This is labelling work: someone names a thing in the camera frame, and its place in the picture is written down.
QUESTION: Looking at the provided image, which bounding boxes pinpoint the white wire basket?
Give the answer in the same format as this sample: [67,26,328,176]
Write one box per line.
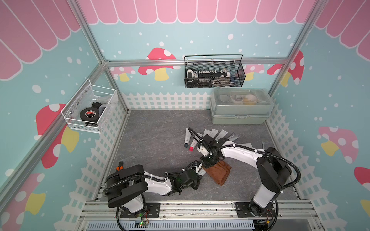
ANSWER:
[61,80,118,134]

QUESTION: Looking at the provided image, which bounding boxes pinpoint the white dark cap toothpaste tube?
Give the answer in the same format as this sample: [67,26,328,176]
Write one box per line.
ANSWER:
[184,128,191,148]

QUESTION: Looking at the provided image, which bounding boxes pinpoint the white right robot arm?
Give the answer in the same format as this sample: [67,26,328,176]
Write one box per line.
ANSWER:
[197,135,301,217]

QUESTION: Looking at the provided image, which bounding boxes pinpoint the brown cloth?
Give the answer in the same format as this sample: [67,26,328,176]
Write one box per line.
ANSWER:
[203,160,232,186]

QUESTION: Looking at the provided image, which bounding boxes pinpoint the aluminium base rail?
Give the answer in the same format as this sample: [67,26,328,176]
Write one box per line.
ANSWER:
[75,200,324,231]

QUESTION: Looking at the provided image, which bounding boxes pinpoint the silver purple Protetix toothpaste tube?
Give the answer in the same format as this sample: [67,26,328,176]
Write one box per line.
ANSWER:
[227,133,240,141]

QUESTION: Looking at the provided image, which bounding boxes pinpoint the white R&O purple cap tube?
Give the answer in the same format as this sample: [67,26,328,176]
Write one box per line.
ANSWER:
[203,129,211,136]

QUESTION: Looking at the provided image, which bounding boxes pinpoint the black tape roll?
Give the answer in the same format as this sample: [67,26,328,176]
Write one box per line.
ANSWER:
[80,107,100,123]

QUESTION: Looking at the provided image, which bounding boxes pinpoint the white pink cap toothpaste tube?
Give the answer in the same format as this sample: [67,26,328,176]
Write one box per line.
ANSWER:
[189,136,199,152]

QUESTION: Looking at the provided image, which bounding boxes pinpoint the white green cap toothpaste tube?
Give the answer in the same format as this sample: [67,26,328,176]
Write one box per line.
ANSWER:
[209,129,219,138]

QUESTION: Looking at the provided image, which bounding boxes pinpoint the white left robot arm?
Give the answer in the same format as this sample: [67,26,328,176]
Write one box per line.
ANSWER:
[102,162,201,214]

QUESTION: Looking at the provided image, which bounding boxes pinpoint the white R&O tube red scribble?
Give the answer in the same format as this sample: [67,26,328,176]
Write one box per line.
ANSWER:
[215,130,228,141]

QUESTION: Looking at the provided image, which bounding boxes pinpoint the black wire mesh basket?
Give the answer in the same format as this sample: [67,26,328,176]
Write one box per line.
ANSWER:
[184,54,246,88]

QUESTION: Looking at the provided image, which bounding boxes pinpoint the orange black pliers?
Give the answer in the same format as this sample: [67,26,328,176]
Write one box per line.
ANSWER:
[116,161,124,172]

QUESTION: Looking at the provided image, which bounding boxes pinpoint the green plastic storage box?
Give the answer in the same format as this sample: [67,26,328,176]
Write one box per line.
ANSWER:
[210,88,275,125]

